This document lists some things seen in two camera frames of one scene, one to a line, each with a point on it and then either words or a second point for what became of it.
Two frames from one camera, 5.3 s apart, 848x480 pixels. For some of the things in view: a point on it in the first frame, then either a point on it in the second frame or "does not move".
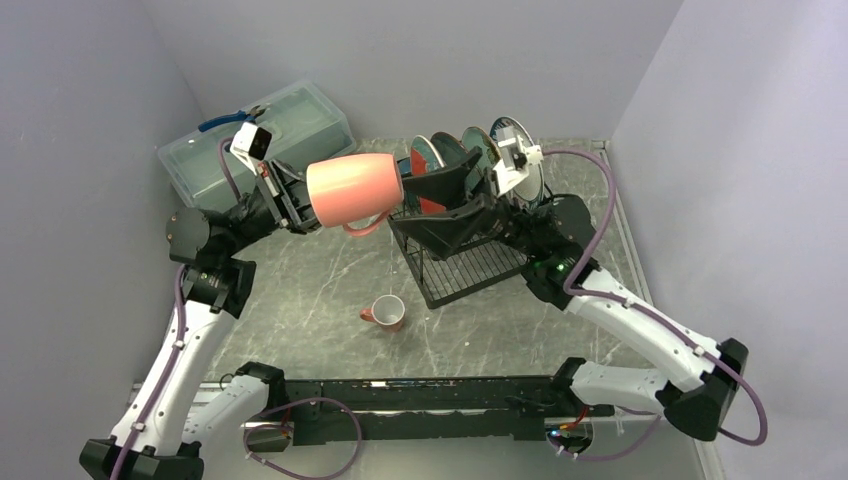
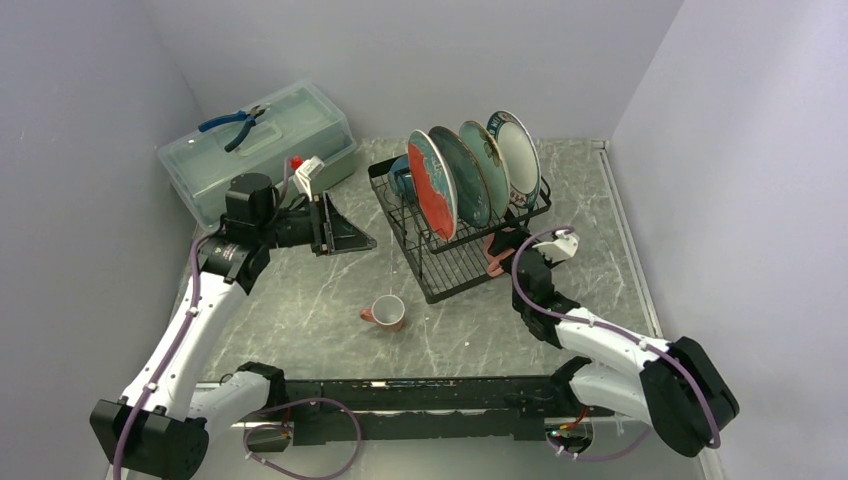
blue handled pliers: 251,116 does not move
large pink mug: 350,189 to 494,265
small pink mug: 388,311 does not move
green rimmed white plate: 530,191 does not move
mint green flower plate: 474,136 does not move
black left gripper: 288,195 to 331,231
